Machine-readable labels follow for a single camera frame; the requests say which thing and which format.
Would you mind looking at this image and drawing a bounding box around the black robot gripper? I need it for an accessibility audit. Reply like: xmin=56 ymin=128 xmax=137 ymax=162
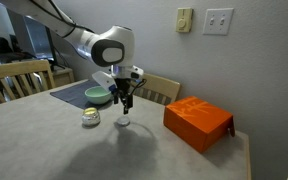
xmin=111 ymin=65 xmax=145 ymax=116

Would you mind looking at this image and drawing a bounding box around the round silver jar lid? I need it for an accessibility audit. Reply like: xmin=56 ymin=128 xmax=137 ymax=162
xmin=116 ymin=116 xmax=131 ymax=128

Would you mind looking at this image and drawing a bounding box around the silver glass jar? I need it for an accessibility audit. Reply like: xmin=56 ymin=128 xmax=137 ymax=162
xmin=81 ymin=106 xmax=102 ymax=128

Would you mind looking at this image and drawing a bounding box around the mint green bowl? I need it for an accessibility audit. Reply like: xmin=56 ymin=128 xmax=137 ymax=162
xmin=84 ymin=85 xmax=113 ymax=105

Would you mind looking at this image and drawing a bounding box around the light wooden slatted chair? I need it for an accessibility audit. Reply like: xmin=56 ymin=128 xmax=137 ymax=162
xmin=130 ymin=70 xmax=182 ymax=107

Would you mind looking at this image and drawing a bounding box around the dark grey cloth placemat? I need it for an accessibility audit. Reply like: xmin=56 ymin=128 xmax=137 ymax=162
xmin=49 ymin=79 xmax=127 ymax=110

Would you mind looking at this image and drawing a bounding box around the small wooden side table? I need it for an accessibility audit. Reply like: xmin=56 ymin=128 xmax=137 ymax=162
xmin=44 ymin=65 xmax=76 ymax=89

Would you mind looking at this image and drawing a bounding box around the orange cardboard box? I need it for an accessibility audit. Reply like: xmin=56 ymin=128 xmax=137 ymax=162
xmin=163 ymin=95 xmax=236 ymax=154

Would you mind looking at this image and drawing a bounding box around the wooden chair with cushion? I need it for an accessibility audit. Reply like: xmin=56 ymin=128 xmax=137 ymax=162
xmin=0 ymin=59 xmax=57 ymax=104

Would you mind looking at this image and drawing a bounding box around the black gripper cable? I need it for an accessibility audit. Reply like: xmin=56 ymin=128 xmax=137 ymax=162
xmin=129 ymin=78 xmax=148 ymax=98

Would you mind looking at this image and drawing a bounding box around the beige wall thermostat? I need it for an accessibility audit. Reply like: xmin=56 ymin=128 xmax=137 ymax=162
xmin=175 ymin=7 xmax=195 ymax=34

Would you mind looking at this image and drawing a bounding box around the white double light switch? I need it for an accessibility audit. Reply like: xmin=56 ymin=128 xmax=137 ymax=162
xmin=202 ymin=7 xmax=235 ymax=37

